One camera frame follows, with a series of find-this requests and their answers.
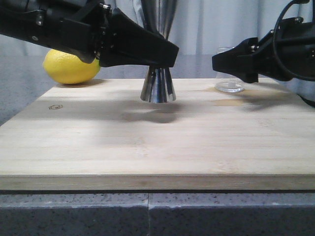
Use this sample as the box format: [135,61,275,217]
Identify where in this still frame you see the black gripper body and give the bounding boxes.
[0,0,112,63]
[255,17,315,81]

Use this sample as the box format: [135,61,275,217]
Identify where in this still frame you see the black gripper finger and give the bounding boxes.
[98,8,179,67]

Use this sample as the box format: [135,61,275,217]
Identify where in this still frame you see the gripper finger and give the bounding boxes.
[212,37,258,83]

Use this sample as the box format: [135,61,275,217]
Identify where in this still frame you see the glass beaker with liquid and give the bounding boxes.
[214,46,246,93]

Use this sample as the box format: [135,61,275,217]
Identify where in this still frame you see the steel double jigger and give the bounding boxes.
[140,0,177,103]

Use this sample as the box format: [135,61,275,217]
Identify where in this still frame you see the yellow lemon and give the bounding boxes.
[43,49,100,85]

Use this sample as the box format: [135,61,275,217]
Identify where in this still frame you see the grey curtain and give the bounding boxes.
[0,0,313,56]

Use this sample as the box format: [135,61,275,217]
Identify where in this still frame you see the light wooden cutting board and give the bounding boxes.
[0,78,315,190]

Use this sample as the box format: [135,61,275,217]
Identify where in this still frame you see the black cable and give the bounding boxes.
[272,0,315,81]

